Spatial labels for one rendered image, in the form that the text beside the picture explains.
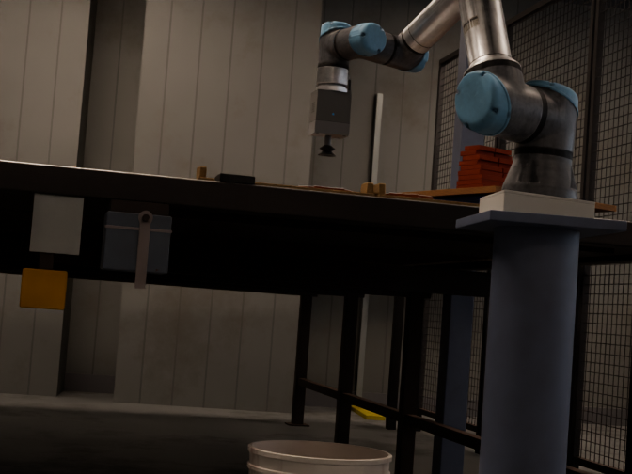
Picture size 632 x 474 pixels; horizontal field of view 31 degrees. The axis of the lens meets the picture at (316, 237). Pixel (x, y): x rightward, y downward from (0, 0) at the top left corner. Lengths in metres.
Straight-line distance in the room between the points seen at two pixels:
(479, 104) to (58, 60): 5.65
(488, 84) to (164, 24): 5.46
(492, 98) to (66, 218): 0.90
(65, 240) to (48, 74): 5.28
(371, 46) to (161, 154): 4.84
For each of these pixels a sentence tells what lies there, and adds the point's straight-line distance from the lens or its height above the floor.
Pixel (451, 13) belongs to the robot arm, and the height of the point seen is 1.34.
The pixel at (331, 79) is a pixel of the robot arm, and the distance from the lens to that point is 2.74.
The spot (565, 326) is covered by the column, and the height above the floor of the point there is 0.66.
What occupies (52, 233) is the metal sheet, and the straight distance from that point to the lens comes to 2.43.
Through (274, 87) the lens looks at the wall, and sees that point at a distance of 7.51.
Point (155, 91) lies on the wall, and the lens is 7.48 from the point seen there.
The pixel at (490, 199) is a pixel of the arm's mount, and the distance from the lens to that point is 2.35.
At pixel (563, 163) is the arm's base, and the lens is 2.34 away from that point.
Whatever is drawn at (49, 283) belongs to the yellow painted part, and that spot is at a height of 0.67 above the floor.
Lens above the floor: 0.65
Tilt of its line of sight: 4 degrees up
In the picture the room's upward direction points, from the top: 4 degrees clockwise
